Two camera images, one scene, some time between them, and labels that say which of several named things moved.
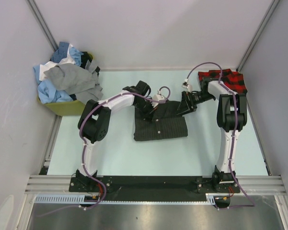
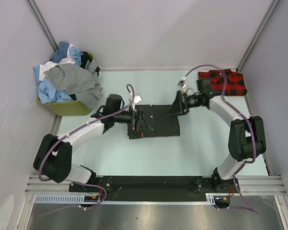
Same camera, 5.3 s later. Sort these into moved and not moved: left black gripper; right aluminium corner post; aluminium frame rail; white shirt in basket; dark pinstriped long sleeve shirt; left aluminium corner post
Moved: left black gripper; dark pinstriped long sleeve shirt
Not moved: left aluminium corner post; right aluminium corner post; white shirt in basket; aluminium frame rail
